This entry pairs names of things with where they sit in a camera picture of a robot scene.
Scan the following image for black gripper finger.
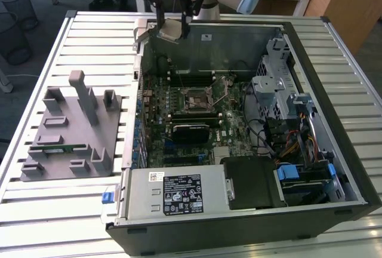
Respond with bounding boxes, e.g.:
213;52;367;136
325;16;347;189
175;0;213;40
133;0;165;36

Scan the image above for silver CPU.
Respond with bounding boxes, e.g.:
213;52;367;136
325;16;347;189
157;18;183;43

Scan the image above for thin metal locking lever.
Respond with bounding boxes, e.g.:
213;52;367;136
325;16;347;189
213;89;233;106
175;68;185;88

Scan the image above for metal socket cover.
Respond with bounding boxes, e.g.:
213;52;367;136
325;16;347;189
207;76;232;107

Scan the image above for CPU socket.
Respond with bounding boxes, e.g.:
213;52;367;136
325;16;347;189
178;86;216;115

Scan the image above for black RAM slot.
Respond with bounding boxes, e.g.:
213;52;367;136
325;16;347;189
171;112;223;117
168;70;217;76
168;78;217;83
171;121;223;127
171;115;223;120
168;74;217;79
171;118;223;124

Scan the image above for silver drive cage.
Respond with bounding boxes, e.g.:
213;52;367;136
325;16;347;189
250;37;299;115

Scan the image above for black graphics card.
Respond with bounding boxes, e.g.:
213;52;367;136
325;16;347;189
172;123;210;145

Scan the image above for green motherboard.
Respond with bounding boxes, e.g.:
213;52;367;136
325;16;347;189
140;72;269;169

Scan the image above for black mesh wastebasket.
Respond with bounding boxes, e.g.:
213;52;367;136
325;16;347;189
0;11;33;66
0;0;39;32

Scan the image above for grey parts rack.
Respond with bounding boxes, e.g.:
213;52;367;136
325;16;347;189
19;69;123;183

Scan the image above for silver chipset heatsink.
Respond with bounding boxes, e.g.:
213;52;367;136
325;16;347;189
212;146;231;159

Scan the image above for wooden cabinet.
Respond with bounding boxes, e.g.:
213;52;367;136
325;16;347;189
304;0;382;56

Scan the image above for green RAM stick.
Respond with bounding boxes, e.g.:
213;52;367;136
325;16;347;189
29;143;88;153

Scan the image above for silver power supply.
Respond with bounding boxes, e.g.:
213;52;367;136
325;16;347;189
115;167;232;222

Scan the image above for black hard disk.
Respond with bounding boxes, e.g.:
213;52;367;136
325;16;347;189
282;180;332;207

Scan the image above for blue plastic latch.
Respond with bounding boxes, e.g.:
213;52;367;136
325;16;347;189
326;164;337;186

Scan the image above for black open PC case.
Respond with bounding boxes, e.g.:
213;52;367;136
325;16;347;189
101;17;382;257

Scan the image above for black cable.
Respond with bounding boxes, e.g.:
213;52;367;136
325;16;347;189
242;83;271;153

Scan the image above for coloured power wire bundle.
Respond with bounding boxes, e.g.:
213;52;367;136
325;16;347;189
276;114;322;166

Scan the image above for blue disk carrier handle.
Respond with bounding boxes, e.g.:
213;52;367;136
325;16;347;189
276;164;300;188

